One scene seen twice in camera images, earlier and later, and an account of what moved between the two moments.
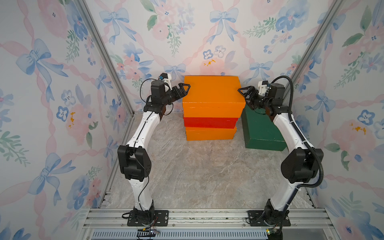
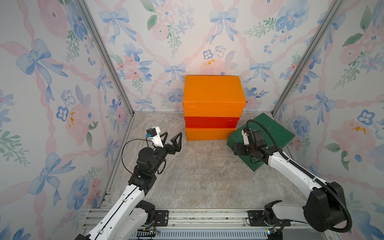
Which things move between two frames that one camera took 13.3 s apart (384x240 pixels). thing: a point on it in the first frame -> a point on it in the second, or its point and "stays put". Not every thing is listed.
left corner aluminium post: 84,7 stays put
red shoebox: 228,123 stays put
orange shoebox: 213,96 stays put
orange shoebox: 193,134 stays put
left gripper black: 182,91 -> 172,151
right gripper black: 252,90 -> 240,146
